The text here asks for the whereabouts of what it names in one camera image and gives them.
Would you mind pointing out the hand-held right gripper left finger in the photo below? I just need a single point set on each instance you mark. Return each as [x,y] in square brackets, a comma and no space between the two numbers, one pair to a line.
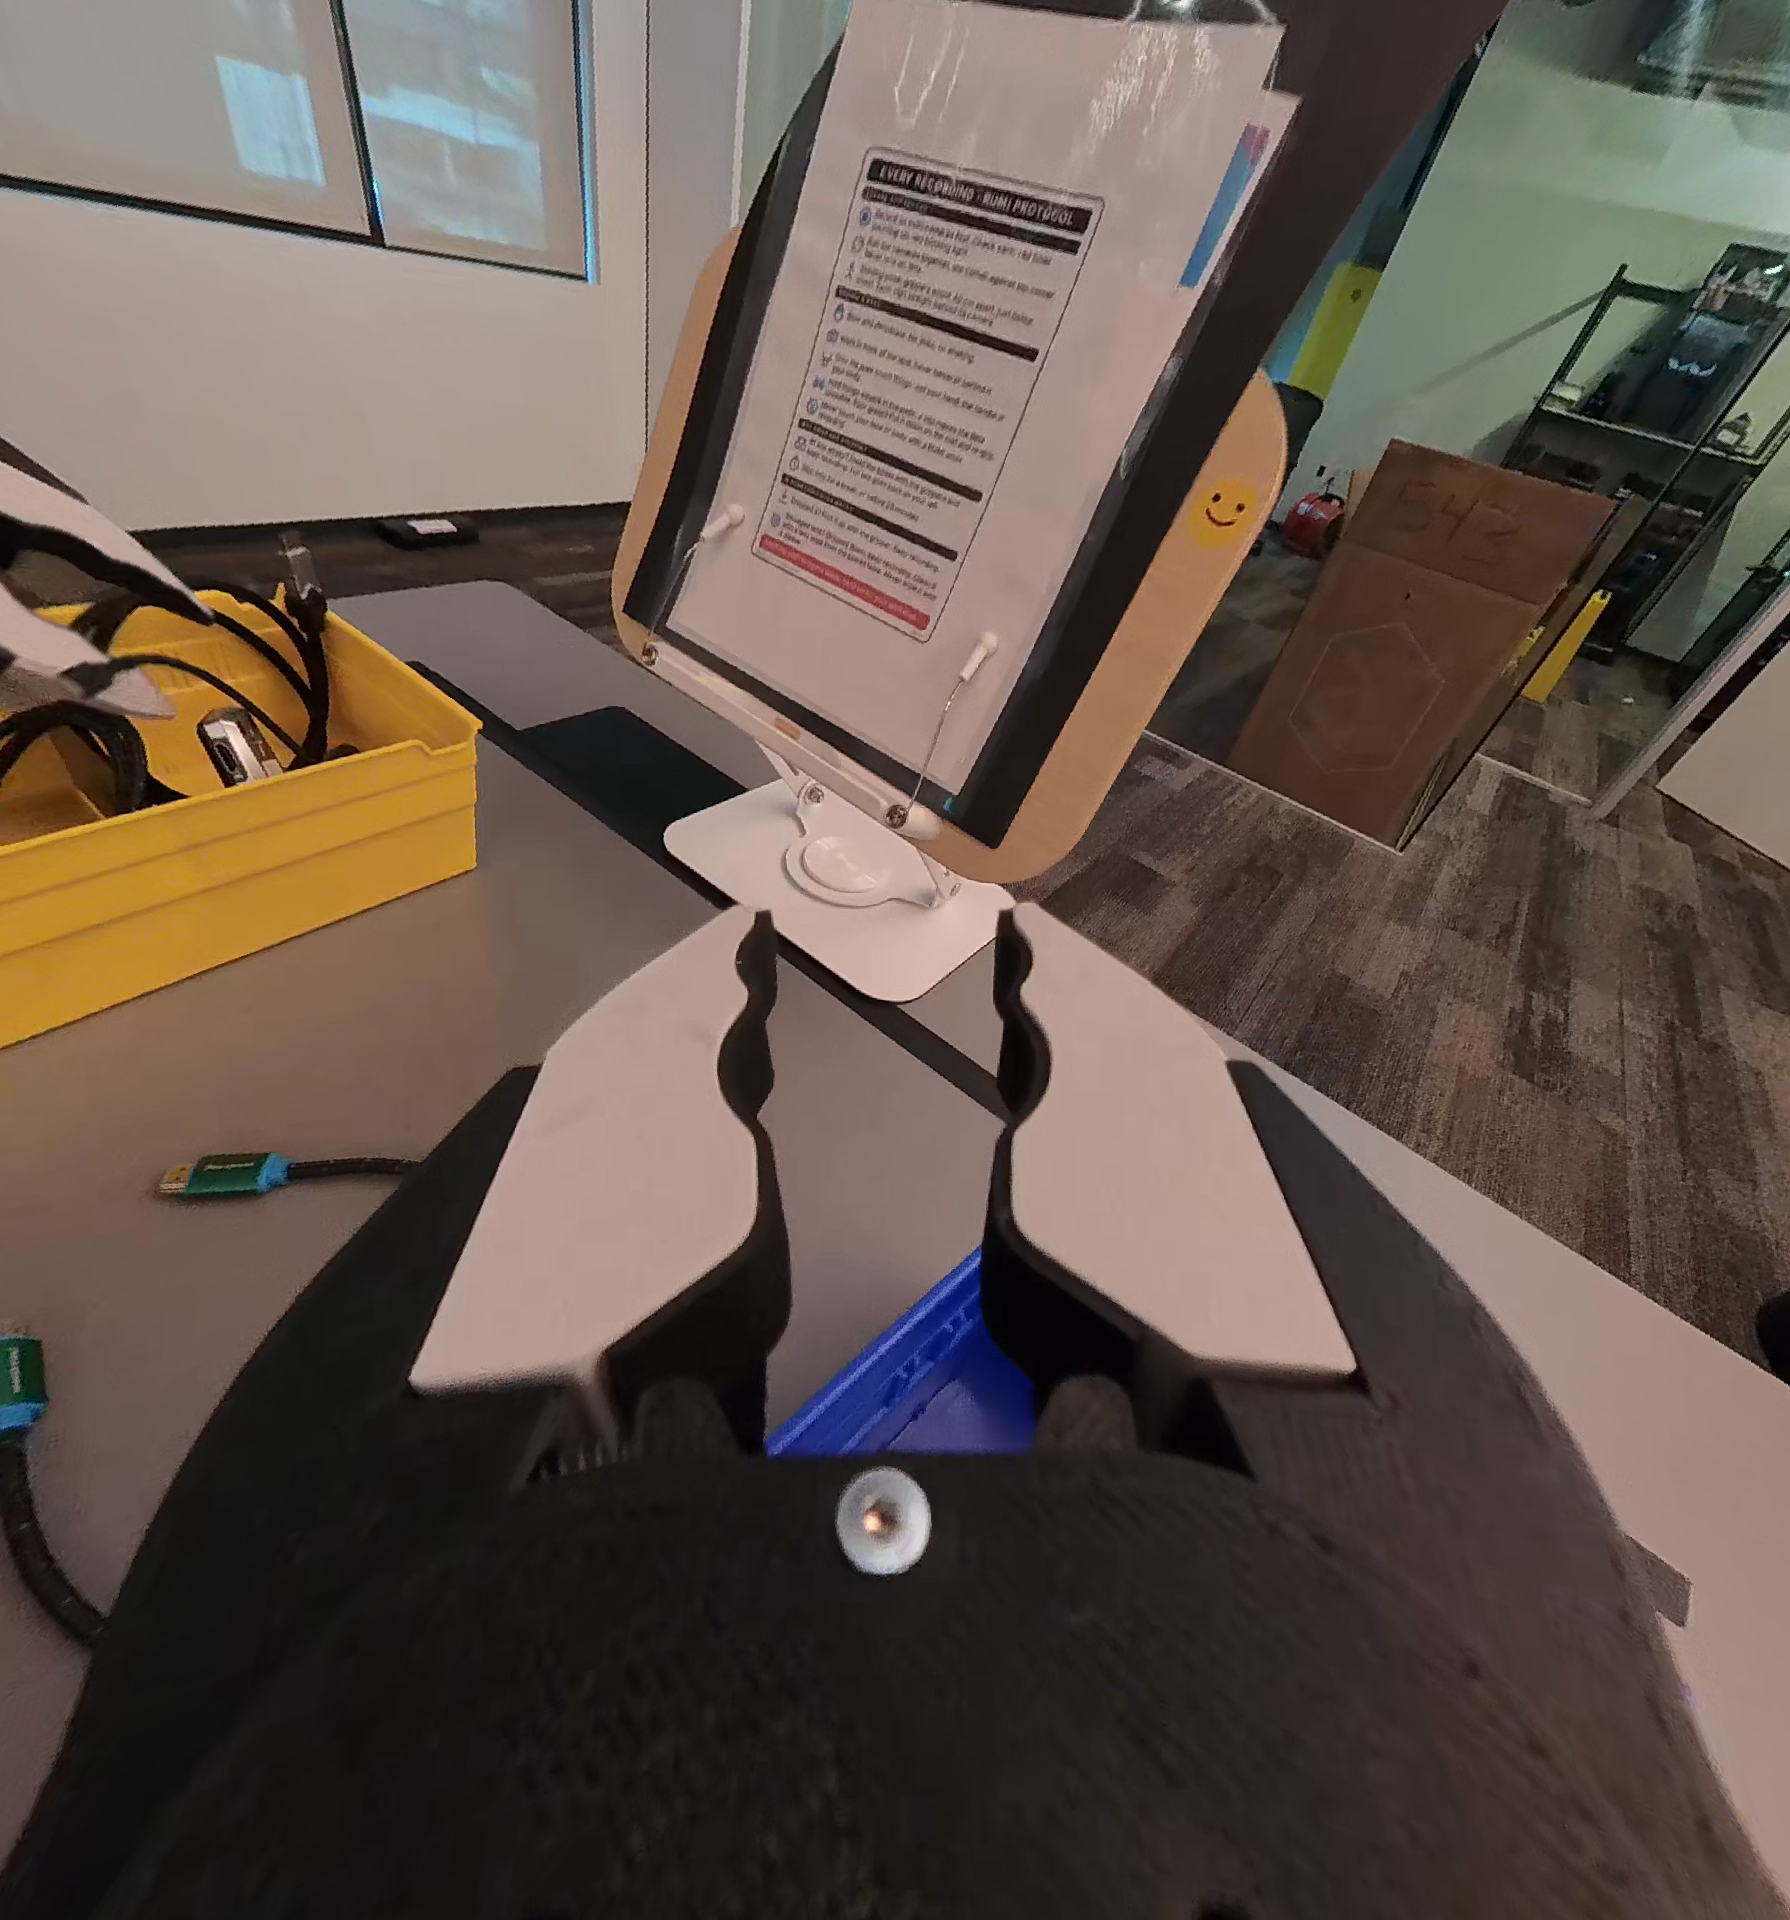
[595,1201]

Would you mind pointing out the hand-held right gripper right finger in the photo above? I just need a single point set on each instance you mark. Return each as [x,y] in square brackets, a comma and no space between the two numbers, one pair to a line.
[1165,1201]

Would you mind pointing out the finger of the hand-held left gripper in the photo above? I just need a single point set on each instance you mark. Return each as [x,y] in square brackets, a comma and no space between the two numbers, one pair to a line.
[39,669]
[39,523]

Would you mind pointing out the yellow plastic bin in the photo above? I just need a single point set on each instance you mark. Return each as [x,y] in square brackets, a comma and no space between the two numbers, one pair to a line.
[235,899]

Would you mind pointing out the blue plastic bin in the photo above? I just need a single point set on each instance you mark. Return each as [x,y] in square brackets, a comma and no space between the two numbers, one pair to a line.
[896,1379]

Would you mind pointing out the white plate with round disc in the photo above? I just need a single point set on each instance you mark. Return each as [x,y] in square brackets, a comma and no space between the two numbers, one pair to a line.
[896,944]

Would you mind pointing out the large glass window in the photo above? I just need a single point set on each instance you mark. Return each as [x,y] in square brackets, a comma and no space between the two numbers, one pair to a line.
[159,105]

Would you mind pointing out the brown cardboard box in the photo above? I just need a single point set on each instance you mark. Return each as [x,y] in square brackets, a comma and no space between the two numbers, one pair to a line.
[1404,645]

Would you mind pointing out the yellow floor sign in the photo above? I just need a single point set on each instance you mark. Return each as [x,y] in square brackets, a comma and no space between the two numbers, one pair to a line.
[1564,652]

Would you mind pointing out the small red machine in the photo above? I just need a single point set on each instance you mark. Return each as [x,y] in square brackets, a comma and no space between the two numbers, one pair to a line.
[1309,533]

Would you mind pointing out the yellow smiley sticker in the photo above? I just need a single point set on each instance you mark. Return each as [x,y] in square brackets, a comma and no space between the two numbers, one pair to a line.
[1225,513]

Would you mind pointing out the laminated instruction sheet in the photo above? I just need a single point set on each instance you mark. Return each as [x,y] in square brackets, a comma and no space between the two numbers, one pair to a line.
[955,376]

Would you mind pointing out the black metal shelf rack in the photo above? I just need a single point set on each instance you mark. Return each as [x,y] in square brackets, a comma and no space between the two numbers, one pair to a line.
[1690,376]

